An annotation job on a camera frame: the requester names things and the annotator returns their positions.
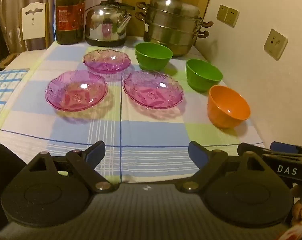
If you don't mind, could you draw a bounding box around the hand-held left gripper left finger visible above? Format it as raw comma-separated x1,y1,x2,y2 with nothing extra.
27,141,116,193

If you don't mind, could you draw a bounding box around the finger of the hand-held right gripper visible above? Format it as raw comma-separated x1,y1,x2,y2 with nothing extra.
270,141,302,156
237,142,275,161

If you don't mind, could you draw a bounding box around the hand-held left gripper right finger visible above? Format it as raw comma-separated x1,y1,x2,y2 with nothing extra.
177,141,270,193

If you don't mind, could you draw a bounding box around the orange plastic bowl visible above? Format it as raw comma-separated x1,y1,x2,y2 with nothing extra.
207,85,251,129

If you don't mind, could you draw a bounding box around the pink glass plate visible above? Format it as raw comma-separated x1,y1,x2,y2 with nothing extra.
123,70,184,110
83,49,131,75
45,70,108,112

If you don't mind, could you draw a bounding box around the green plastic bowl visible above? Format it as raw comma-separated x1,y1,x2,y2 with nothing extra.
135,42,173,72
186,59,223,92

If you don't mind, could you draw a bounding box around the checked pastel tablecloth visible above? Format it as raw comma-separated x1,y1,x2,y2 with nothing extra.
0,40,265,183

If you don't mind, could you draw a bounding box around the blue white grid cloth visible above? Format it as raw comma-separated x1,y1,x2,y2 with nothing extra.
0,69,30,120

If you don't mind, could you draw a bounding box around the stainless steel steamer pot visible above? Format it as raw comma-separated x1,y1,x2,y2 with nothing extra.
136,0,214,57

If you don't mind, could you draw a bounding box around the stainless steel kettle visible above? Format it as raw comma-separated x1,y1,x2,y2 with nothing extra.
84,0,133,47

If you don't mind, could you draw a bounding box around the cooking oil bottle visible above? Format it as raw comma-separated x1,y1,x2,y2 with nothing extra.
55,0,86,45

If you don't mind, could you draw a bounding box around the white chair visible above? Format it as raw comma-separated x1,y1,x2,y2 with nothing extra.
21,2,50,49

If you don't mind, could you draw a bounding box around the beige wall socket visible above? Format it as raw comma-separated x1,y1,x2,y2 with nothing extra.
216,4,229,22
263,29,288,61
225,7,239,28

